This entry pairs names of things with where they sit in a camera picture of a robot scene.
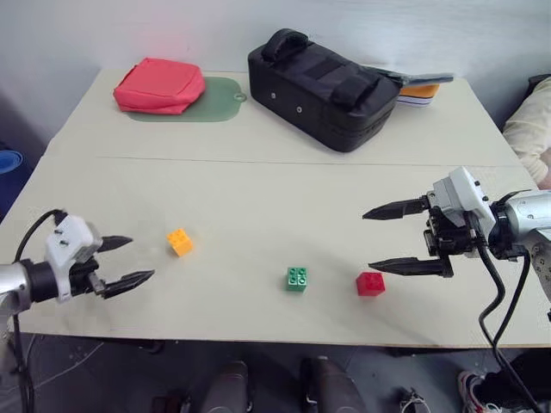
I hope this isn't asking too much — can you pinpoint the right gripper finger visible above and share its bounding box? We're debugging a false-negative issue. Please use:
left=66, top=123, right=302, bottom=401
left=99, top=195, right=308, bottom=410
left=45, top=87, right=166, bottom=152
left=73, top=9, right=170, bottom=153
left=368, top=256, right=455, bottom=279
left=362, top=194, right=432, bottom=223

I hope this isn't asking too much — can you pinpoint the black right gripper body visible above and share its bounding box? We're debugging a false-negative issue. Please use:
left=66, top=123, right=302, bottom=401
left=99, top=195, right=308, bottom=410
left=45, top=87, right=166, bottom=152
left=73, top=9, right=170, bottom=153
left=423, top=193, right=482, bottom=259

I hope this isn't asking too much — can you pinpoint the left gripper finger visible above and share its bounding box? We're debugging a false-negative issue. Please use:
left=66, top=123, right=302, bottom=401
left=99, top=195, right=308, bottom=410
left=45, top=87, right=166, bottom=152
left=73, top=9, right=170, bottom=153
left=99, top=235, right=134, bottom=256
left=102, top=269, right=156, bottom=300

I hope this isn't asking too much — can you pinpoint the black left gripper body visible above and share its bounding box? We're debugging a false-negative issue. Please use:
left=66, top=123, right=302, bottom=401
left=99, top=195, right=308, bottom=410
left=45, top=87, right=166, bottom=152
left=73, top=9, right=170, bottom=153
left=68, top=256, right=108, bottom=299

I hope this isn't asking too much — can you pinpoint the red toy brick cube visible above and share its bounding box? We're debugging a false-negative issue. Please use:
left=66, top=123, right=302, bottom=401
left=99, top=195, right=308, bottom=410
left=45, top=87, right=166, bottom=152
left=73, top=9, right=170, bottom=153
left=355, top=270, right=386, bottom=299

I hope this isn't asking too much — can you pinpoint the orange toy brick cube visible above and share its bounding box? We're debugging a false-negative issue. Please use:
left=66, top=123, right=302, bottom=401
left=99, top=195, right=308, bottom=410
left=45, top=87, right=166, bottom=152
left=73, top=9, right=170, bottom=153
left=166, top=227, right=195, bottom=258

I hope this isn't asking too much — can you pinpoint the green toy brick cube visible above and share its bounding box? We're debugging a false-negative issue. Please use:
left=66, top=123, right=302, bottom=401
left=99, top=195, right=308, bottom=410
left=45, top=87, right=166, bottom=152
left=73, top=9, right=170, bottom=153
left=282, top=266, right=310, bottom=295

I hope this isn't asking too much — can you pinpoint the blue plastic barrel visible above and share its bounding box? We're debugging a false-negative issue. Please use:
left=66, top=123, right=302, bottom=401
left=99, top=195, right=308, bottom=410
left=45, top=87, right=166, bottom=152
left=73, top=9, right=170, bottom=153
left=0, top=148, right=29, bottom=219

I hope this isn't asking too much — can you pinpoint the person in cream clothing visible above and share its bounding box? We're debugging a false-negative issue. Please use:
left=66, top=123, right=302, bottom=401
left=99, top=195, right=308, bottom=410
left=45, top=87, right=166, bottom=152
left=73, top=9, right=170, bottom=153
left=502, top=76, right=551, bottom=187

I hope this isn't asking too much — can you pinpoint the black padded bag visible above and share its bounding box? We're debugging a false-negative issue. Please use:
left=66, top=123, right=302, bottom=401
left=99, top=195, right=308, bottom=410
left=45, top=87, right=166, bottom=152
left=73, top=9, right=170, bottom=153
left=246, top=28, right=402, bottom=154

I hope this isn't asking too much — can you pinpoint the grey flat folder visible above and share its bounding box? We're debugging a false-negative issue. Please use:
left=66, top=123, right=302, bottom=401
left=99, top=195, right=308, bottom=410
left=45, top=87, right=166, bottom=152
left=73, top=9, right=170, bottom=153
left=374, top=66, right=455, bottom=88

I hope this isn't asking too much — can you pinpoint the white and red sneaker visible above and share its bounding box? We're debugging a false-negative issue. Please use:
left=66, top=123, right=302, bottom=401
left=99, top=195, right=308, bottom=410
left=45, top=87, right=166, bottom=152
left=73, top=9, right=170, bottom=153
left=455, top=368, right=539, bottom=413

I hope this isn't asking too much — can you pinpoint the dark rounded shape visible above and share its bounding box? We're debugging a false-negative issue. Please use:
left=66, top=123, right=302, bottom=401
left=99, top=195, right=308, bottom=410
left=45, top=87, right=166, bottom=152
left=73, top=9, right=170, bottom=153
left=201, top=360, right=251, bottom=413
left=300, top=355, right=368, bottom=413

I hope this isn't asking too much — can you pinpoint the red fabric pouch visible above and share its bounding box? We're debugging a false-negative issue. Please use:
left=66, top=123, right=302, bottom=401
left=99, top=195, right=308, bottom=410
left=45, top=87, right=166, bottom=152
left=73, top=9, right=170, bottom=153
left=112, top=56, right=207, bottom=117

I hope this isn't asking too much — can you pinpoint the green plastic cutting board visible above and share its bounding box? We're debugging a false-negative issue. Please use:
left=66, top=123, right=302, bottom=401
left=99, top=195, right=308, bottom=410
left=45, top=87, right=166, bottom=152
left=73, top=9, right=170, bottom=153
left=127, top=75, right=248, bottom=124

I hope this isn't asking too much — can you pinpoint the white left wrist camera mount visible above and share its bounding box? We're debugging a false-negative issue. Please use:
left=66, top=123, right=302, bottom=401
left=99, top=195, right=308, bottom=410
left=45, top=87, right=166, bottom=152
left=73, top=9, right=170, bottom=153
left=44, top=214, right=104, bottom=305

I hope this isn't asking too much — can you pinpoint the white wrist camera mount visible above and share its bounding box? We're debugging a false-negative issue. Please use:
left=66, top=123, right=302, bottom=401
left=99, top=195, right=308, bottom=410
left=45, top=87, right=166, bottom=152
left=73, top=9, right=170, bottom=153
left=431, top=165, right=497, bottom=234
left=44, top=214, right=104, bottom=305

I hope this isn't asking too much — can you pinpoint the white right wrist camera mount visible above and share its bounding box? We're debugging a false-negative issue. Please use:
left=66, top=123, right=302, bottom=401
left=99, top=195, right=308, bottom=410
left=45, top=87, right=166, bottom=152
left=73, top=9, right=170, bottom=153
left=431, top=165, right=497, bottom=234

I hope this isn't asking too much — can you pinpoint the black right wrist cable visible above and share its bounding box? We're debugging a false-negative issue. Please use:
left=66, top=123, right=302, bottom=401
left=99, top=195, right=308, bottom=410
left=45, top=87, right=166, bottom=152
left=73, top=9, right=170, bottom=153
left=463, top=213, right=542, bottom=413

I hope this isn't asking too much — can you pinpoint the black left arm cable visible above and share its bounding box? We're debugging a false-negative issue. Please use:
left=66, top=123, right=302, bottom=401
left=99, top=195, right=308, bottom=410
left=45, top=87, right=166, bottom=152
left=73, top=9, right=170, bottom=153
left=7, top=208, right=70, bottom=413

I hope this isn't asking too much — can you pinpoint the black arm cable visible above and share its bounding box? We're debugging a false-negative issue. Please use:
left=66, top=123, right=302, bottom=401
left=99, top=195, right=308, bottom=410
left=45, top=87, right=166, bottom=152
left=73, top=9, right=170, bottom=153
left=490, top=251, right=533, bottom=352
left=7, top=208, right=70, bottom=413

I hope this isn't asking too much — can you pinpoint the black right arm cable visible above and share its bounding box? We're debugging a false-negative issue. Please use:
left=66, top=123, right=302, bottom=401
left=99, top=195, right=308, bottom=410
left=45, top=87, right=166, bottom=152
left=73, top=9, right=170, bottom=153
left=490, top=251, right=533, bottom=352

